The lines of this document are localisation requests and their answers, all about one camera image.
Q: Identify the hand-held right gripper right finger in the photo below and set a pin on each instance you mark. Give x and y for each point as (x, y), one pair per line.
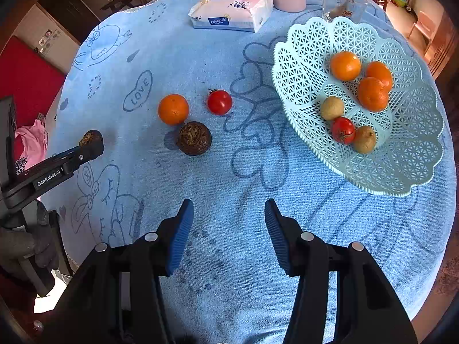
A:
(278, 236)

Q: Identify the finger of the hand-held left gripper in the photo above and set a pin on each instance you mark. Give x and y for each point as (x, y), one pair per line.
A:
(89, 151)
(70, 151)

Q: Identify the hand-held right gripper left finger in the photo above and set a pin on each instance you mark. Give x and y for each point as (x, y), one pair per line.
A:
(179, 236)

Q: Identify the dark brown water chestnut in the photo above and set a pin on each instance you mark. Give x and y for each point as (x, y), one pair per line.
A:
(193, 138)
(90, 137)

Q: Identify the red tomato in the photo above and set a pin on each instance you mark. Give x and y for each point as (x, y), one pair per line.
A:
(343, 130)
(219, 102)

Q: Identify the small yellow-brown fruit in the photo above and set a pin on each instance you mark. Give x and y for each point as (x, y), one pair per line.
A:
(332, 108)

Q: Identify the light blue plastic basket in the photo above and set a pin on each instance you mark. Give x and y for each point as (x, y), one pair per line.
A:
(405, 143)

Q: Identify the large oval orange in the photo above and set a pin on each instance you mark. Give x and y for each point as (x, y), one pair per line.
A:
(373, 95)

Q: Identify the round orange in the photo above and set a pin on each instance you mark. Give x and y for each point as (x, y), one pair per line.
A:
(173, 109)
(345, 65)

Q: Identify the small orange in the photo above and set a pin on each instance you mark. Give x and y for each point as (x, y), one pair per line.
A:
(383, 72)

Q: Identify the person's left hand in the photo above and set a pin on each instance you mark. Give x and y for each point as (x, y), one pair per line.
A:
(18, 240)

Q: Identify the pink cloth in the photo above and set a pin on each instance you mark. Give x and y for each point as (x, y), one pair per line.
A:
(34, 139)

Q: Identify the blue printed tablecloth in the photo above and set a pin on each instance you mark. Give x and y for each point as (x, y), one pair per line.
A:
(233, 172)

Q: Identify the red panel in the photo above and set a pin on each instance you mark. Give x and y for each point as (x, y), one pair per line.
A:
(32, 79)

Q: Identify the white cabinet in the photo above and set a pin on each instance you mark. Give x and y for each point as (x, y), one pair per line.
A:
(53, 39)

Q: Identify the white blue tissue pack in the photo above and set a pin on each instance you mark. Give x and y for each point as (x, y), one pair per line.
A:
(231, 9)

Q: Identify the clear glass cup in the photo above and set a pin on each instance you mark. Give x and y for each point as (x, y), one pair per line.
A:
(342, 7)

